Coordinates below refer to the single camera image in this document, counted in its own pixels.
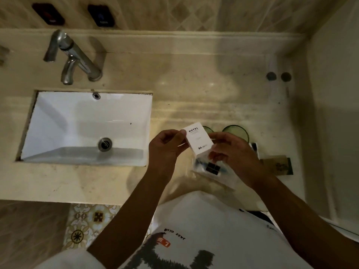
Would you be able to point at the person's right hand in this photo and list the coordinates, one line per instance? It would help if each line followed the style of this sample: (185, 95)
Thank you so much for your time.
(241, 159)

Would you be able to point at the person's left hand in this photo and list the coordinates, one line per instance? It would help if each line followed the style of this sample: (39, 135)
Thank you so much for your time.
(164, 151)

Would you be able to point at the white toothbrush black bristles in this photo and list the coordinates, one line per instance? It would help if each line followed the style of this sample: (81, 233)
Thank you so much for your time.
(254, 147)

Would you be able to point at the green glass cup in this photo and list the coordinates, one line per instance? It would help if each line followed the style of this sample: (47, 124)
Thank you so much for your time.
(208, 130)
(237, 131)

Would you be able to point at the clear packet with black label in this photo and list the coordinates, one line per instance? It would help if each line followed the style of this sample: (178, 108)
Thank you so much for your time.
(213, 169)

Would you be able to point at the white hotel box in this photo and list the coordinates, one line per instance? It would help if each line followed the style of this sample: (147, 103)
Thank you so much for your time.
(197, 140)

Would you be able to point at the brown soap box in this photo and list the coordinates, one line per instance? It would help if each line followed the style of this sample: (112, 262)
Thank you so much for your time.
(276, 165)

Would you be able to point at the clear packet with round sticker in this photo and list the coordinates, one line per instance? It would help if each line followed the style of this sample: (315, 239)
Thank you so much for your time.
(271, 76)
(286, 77)

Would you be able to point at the white sink basin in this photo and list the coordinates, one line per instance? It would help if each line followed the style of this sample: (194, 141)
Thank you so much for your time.
(70, 123)

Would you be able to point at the person's left forearm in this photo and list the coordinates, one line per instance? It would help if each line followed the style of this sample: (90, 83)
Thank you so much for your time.
(129, 218)

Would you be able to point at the person's right forearm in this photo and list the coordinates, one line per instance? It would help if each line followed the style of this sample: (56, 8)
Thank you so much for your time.
(303, 221)

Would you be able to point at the person's white shirt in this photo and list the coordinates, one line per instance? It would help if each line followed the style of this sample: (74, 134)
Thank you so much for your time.
(210, 235)

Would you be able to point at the chrome faucet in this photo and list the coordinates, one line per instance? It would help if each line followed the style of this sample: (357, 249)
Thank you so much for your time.
(81, 61)

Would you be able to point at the black wall switch blue mark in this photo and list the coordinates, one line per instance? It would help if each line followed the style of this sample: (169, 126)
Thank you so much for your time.
(101, 15)

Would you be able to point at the black wall switch red mark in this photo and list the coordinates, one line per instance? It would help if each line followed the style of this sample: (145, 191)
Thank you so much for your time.
(48, 13)

